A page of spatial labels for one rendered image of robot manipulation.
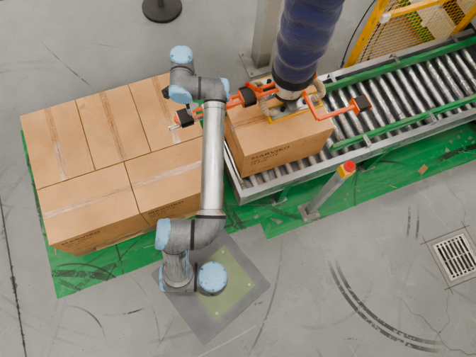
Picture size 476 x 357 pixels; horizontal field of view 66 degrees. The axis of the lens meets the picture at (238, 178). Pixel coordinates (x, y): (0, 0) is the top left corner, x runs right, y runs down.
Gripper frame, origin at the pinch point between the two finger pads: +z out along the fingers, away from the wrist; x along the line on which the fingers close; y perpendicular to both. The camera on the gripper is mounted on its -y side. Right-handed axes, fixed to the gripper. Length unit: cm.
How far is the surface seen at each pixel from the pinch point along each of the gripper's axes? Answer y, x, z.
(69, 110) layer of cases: -72, 73, 86
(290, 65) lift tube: 51, -6, -13
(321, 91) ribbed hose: 76, -8, 19
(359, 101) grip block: 88, -23, 11
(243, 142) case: 30, -10, 46
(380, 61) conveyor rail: 165, 32, 82
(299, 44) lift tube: 52, -7, -29
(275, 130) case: 51, -10, 46
